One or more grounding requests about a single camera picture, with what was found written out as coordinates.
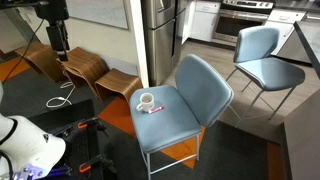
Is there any blue chair holding mug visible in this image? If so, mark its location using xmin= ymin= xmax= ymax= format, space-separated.
xmin=129 ymin=53 xmax=235 ymax=180

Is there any black countertop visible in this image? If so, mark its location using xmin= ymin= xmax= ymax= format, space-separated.
xmin=293 ymin=20 xmax=320 ymax=79

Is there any empty blue chair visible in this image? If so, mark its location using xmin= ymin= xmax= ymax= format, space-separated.
xmin=225 ymin=25 xmax=306 ymax=128

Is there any bent wooden stool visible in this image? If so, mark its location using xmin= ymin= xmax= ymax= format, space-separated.
xmin=14 ymin=41 xmax=66 ymax=83
xmin=94 ymin=68 xmax=144 ymax=103
xmin=56 ymin=47 xmax=110 ymax=99

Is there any white ceramic mug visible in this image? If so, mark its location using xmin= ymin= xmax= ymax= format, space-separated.
xmin=135 ymin=92 xmax=155 ymax=113

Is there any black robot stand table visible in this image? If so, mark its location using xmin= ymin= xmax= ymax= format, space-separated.
xmin=28 ymin=98 xmax=104 ymax=180

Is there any white cable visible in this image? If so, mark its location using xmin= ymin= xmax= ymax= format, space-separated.
xmin=45 ymin=80 xmax=76 ymax=109

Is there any black camera on stand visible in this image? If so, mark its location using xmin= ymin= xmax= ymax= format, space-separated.
xmin=34 ymin=0 xmax=71 ymax=63

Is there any grey cabinet side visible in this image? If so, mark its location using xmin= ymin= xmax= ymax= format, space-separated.
xmin=282 ymin=88 xmax=320 ymax=180

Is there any white kitchen cabinet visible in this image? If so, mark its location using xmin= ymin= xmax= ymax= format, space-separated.
xmin=181 ymin=0 xmax=222 ymax=44
xmin=264 ymin=8 xmax=307 ymax=56

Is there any black cable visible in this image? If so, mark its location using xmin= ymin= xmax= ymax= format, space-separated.
xmin=2 ymin=18 xmax=46 ymax=83

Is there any red dry erase marker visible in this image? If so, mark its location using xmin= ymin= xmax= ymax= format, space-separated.
xmin=148 ymin=105 xmax=166 ymax=115

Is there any orange black clamp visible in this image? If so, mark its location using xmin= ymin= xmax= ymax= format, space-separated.
xmin=78 ymin=153 xmax=118 ymax=174
xmin=77 ymin=117 xmax=110 ymax=138

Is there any stainless steel refrigerator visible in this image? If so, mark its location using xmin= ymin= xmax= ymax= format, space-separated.
xmin=140 ymin=0 xmax=188 ymax=87

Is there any whiteboard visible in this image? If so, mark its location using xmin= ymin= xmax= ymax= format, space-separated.
xmin=64 ymin=0 xmax=129 ymax=30

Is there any stainless steel oven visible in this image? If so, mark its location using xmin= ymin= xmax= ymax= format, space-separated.
xmin=212 ymin=0 xmax=275 ymax=44

